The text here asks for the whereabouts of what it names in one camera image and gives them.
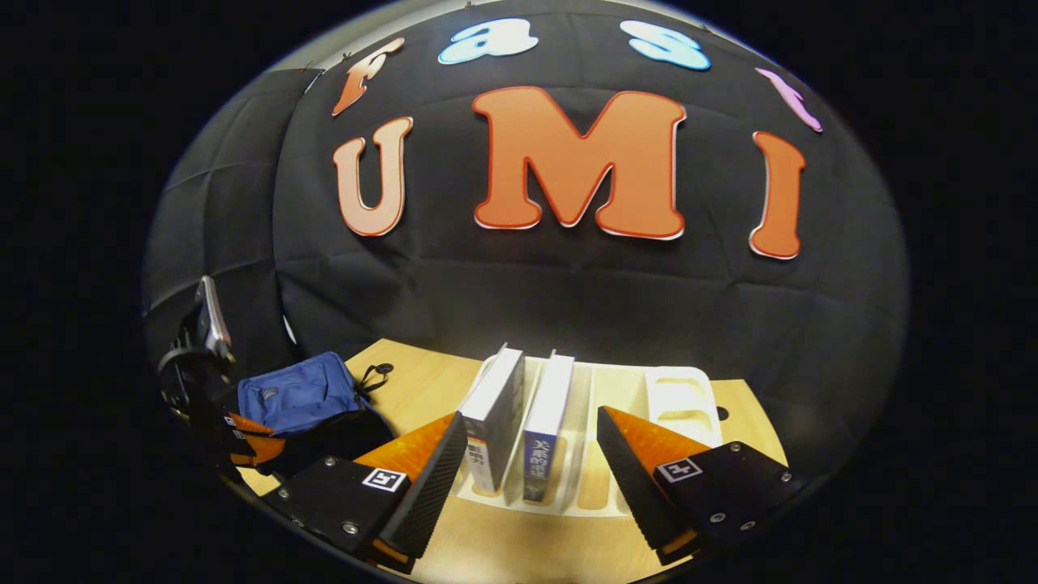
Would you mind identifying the blue and white book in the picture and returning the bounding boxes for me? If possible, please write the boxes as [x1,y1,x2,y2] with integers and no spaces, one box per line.
[522,350,576,504]

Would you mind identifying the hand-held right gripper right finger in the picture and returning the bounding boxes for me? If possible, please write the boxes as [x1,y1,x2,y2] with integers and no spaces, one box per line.
[596,406,808,566]

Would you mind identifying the blue schoolbag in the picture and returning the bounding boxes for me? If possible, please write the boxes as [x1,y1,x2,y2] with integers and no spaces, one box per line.
[235,350,400,481]

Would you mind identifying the white spine book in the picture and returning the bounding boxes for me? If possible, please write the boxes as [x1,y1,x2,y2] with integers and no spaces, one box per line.
[459,343,526,496]

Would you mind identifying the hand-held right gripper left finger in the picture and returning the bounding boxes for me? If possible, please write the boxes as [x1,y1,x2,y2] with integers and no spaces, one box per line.
[264,411,470,573]

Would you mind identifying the white bookshelf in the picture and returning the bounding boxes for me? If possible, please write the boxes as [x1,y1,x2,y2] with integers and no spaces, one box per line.
[454,353,724,518]

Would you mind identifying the black backdrop cloth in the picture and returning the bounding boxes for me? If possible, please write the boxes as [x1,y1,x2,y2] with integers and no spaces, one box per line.
[142,0,909,487]

